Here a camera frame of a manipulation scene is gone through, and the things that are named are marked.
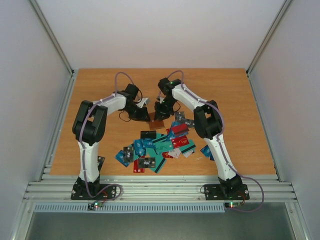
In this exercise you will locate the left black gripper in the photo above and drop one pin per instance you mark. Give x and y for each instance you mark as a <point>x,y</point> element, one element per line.
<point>143,116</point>

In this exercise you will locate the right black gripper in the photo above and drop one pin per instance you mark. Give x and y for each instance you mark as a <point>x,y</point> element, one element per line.
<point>161,111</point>

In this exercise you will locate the brown leather card holder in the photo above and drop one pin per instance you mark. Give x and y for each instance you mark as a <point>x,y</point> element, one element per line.
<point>156,124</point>

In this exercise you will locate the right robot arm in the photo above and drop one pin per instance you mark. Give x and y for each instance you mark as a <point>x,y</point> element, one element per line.
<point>208,123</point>

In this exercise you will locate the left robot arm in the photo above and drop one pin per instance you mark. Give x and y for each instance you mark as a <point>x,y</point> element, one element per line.
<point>89,128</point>

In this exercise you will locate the black card top upper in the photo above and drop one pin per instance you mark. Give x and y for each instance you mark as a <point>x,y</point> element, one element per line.
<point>179,116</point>

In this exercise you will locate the black plain card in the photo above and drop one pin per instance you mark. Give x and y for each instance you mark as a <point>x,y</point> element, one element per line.
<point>148,134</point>

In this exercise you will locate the dark red card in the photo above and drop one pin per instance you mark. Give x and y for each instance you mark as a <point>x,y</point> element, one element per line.
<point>179,130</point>

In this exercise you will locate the black VIP card top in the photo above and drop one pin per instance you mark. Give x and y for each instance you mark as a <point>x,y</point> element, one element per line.
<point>189,122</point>

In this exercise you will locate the black vip card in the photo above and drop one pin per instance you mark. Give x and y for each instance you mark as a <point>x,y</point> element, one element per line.
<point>128,154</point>
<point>100,160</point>
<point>146,162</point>
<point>189,122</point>

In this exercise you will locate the teal card pile bottom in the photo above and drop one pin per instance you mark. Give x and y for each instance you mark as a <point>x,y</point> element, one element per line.
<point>162,146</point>

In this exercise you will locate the blue card pile centre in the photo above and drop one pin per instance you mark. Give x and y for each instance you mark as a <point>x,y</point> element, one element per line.
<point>139,147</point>

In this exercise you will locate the red gold VIP card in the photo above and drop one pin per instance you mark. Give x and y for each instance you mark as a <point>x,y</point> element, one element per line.
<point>180,141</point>

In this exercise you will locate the blue card left edge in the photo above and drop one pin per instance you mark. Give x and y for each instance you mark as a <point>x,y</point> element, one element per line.
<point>120,158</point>

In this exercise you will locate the black VIP card bottom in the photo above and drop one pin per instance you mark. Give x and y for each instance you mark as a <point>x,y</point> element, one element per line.
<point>146,162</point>

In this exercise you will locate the black VIP card far left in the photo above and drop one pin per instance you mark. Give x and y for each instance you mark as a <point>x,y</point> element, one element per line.
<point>100,160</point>

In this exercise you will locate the blue card right upper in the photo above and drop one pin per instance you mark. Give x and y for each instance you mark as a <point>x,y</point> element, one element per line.
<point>207,152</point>

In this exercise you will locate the left controller board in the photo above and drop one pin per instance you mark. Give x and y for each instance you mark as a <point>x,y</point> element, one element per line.
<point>96,206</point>

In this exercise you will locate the controller board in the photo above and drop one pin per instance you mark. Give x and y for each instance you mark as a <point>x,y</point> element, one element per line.
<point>233,205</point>
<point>96,206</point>

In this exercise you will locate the right controller board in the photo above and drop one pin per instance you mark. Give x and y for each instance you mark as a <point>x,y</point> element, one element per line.
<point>233,205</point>

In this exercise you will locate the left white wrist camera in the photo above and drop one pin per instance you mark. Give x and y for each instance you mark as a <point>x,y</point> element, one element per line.
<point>144,102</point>

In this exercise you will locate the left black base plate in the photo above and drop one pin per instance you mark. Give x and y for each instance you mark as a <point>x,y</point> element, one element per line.
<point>97,190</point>

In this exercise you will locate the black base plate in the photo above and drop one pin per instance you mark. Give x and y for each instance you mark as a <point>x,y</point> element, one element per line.
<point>97,190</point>
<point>215,192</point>

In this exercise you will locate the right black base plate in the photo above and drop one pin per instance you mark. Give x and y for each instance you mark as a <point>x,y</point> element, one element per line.
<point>215,192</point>

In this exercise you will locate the grey slotted cable duct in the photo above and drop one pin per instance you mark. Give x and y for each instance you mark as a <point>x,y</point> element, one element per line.
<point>129,208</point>

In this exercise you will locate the aluminium frame rails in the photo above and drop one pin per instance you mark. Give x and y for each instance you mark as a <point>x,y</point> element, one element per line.
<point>160,188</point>

